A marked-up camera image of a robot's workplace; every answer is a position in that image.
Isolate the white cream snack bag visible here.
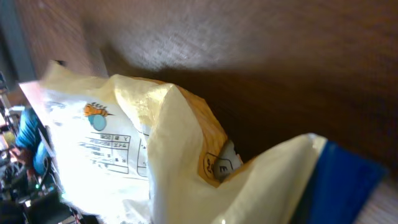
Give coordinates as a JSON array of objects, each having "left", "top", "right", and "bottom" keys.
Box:
[{"left": 29, "top": 61, "right": 386, "bottom": 223}]

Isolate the seated person in background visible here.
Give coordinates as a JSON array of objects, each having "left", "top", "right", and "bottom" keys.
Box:
[{"left": 13, "top": 108, "right": 49, "bottom": 175}]

